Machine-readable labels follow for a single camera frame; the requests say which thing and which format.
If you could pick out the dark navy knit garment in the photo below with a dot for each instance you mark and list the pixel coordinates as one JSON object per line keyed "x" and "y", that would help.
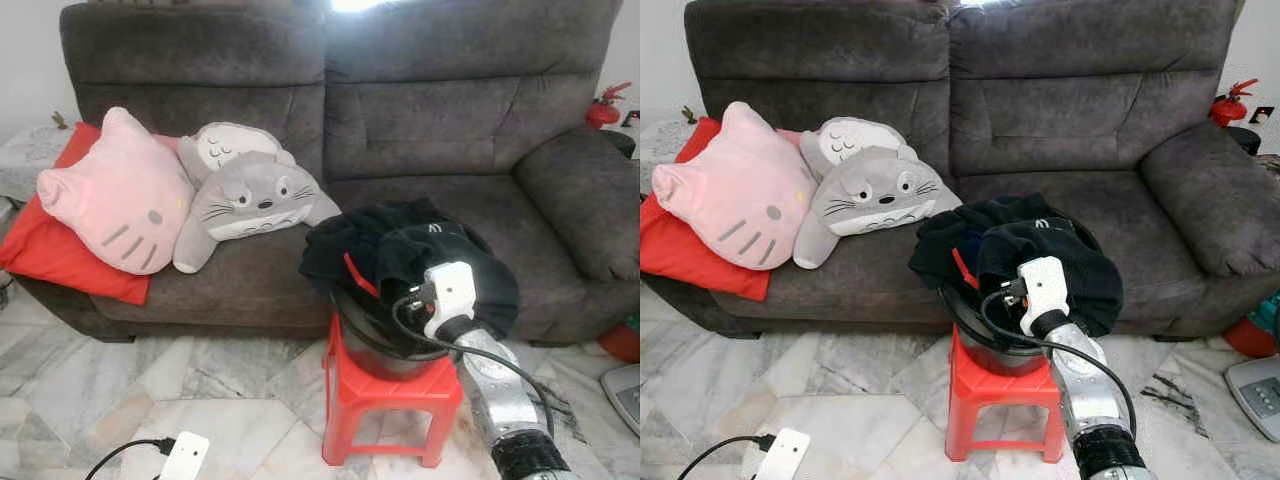
{"x": 940, "y": 245}
{"x": 330, "y": 250}

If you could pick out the red cushion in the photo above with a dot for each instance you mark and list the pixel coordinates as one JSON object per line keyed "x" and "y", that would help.
{"x": 50, "y": 260}
{"x": 670, "y": 255}

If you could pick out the lace covered side table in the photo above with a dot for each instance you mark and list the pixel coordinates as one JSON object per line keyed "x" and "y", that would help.
{"x": 30, "y": 150}
{"x": 660, "y": 150}

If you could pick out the red round plastic tub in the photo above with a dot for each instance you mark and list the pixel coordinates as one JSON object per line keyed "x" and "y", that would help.
{"x": 622, "y": 342}
{"x": 1255, "y": 338}

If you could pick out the pink cat plush pillow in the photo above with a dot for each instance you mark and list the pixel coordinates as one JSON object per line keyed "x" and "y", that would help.
{"x": 735, "y": 190}
{"x": 115, "y": 195}

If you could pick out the red fire extinguisher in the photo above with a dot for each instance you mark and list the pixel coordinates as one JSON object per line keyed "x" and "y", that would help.
{"x": 1225, "y": 108}
{"x": 602, "y": 112}

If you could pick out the small gold figurine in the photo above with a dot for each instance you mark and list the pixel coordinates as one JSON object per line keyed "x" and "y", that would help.
{"x": 690, "y": 116}
{"x": 61, "y": 121}

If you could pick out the pale sleeping totoro plush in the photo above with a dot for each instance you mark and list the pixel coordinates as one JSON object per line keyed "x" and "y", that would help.
{"x": 235, "y": 145}
{"x": 855, "y": 138}

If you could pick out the dark grey fabric sofa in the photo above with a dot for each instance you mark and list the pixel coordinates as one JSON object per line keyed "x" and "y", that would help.
{"x": 430, "y": 120}
{"x": 1060, "y": 115}

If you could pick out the grey totoro plush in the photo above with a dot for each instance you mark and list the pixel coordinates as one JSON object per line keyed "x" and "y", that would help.
{"x": 255, "y": 190}
{"x": 880, "y": 185}

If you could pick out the black round laundry basket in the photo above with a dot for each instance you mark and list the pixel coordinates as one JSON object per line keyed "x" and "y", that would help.
{"x": 985, "y": 352}
{"x": 375, "y": 355}

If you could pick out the red plastic stool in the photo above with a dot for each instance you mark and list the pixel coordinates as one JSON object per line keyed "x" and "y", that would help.
{"x": 390, "y": 400}
{"x": 1010, "y": 400}

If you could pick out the teal plastic crate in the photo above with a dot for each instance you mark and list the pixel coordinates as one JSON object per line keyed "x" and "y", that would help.
{"x": 1272, "y": 312}

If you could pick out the small black picture frame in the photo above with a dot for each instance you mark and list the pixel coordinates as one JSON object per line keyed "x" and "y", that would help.
{"x": 1263, "y": 115}
{"x": 631, "y": 117}

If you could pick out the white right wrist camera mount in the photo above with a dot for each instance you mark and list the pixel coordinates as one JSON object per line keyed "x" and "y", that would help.
{"x": 1045, "y": 290}
{"x": 452, "y": 295}

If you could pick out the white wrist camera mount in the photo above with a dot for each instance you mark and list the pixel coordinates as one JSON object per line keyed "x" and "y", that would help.
{"x": 1045, "y": 290}
{"x": 785, "y": 455}
{"x": 452, "y": 295}
{"x": 187, "y": 458}

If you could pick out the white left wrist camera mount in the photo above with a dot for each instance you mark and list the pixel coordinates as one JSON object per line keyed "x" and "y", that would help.
{"x": 785, "y": 455}
{"x": 187, "y": 458}

